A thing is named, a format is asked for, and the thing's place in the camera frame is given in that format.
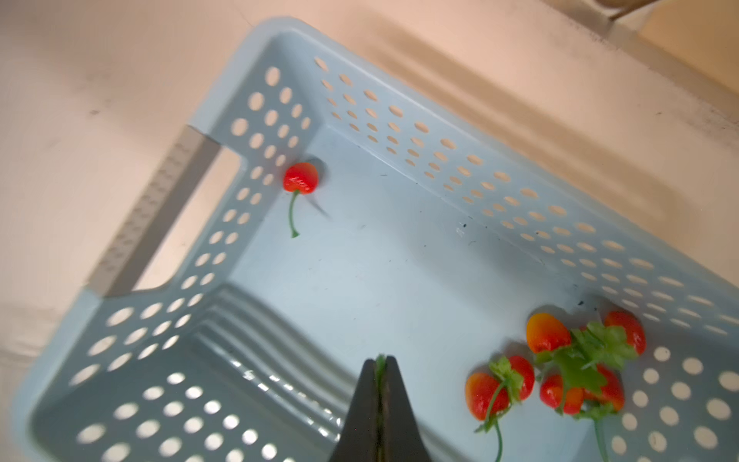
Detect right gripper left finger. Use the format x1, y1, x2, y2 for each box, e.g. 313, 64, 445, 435
329, 359, 380, 462

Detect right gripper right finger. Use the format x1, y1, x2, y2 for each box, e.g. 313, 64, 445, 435
382, 356, 431, 462

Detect strawberries in blue basket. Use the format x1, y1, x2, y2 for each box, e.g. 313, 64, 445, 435
281, 161, 648, 462

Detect blue plastic basket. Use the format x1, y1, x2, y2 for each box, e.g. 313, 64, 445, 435
12, 17, 738, 461

